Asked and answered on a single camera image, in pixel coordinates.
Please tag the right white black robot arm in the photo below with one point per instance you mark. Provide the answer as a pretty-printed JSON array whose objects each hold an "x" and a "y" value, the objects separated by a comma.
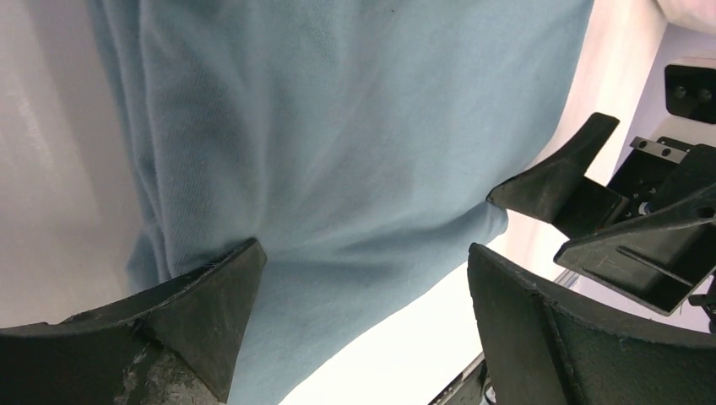
[{"x": 689, "y": 98}]

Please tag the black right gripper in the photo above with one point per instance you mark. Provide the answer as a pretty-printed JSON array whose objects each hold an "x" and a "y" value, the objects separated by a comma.
[{"x": 657, "y": 260}]

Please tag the blue-grey t-shirt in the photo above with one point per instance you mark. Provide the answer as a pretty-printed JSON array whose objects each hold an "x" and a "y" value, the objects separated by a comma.
[{"x": 355, "y": 140}]

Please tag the aluminium front rail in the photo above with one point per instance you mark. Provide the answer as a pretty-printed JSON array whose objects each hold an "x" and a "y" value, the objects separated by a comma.
[{"x": 471, "y": 386}]

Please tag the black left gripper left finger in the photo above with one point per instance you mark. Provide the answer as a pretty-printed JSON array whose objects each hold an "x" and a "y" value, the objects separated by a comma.
[{"x": 176, "y": 343}]

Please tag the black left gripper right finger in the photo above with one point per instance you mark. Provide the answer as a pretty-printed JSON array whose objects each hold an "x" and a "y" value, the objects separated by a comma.
[{"x": 546, "y": 344}]

